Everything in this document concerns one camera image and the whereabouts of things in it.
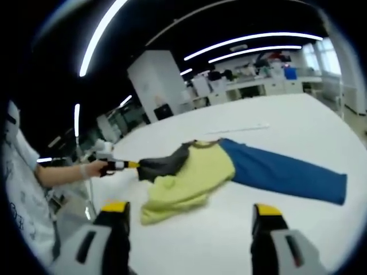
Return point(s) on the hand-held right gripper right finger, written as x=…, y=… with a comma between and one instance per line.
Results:
x=281, y=252

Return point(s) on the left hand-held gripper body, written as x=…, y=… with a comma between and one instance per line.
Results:
x=104, y=150

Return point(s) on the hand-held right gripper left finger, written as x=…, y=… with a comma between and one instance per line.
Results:
x=91, y=249

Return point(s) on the yellow garment with grey and blue sleeves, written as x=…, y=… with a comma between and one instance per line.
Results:
x=200, y=172

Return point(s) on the person's left hand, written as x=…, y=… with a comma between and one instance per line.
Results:
x=91, y=170

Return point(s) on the black floor box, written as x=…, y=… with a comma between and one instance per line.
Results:
x=163, y=112

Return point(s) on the white square pillar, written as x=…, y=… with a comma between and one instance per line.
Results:
x=156, y=83

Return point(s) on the white worn device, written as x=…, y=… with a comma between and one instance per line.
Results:
x=13, y=114

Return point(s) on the white tall appliance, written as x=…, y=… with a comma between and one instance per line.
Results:
x=202, y=86

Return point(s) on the white ceiling light strip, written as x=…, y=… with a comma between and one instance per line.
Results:
x=252, y=43
x=255, y=53
x=100, y=31

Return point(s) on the white cabinet row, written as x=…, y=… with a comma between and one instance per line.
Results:
x=258, y=87

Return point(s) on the blue storage bin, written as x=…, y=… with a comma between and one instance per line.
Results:
x=290, y=73

